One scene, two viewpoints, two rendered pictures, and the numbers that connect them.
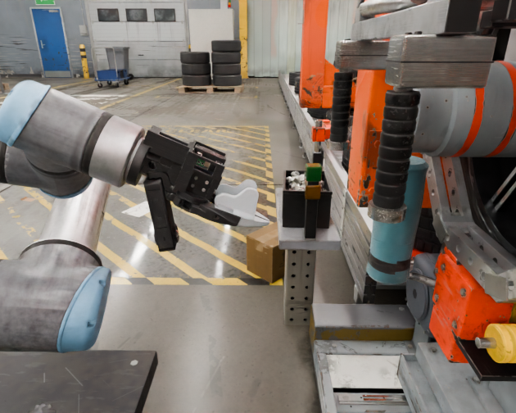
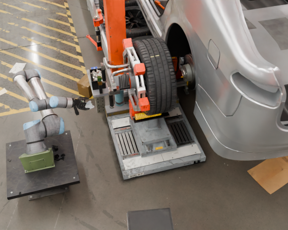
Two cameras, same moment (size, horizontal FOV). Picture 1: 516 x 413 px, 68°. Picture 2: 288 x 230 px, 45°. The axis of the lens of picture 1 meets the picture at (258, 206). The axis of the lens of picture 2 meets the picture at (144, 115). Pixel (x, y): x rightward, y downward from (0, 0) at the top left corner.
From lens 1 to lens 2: 2.52 m
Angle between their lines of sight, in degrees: 27
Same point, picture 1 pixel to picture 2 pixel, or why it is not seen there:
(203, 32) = not seen: outside the picture
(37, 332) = (56, 132)
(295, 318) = (100, 110)
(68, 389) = (55, 141)
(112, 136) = (69, 102)
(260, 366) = (93, 127)
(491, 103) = not seen: hidden behind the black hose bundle
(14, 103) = (55, 102)
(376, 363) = (124, 119)
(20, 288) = (50, 126)
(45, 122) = (60, 104)
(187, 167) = (81, 104)
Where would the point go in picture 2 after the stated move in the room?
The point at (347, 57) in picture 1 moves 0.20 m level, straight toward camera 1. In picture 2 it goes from (103, 68) to (103, 83)
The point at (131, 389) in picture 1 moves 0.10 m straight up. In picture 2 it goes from (69, 138) to (67, 131)
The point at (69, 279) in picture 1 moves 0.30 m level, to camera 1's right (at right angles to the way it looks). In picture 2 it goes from (57, 122) to (91, 114)
